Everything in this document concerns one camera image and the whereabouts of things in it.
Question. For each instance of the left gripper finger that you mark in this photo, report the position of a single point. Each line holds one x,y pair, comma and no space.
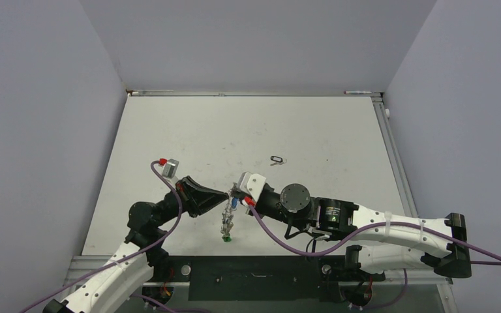
205,192
204,205

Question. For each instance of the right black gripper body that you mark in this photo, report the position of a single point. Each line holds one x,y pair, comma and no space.
270,205

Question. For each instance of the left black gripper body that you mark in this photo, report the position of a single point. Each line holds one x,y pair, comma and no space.
186,201

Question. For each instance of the round steel key organizer disc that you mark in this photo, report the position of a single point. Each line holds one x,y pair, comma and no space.
228,213

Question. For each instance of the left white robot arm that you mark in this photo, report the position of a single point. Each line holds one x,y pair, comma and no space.
136,258

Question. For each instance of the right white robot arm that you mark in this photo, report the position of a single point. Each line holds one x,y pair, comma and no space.
319,226

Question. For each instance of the loose black key tag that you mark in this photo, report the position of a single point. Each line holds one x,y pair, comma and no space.
277,160

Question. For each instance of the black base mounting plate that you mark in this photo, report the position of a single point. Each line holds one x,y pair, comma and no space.
262,278

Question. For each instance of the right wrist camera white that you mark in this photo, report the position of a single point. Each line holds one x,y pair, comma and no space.
250,186

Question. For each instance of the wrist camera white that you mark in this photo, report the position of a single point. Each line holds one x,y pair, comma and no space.
250,186
169,167

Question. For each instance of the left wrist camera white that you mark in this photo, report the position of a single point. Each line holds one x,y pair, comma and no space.
169,167

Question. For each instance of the aluminium frame rail back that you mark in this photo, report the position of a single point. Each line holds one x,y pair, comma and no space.
173,93

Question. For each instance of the aluminium frame rail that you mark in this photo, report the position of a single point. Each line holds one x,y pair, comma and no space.
173,93
397,167

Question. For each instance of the aluminium frame rail right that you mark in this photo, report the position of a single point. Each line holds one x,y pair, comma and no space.
397,167

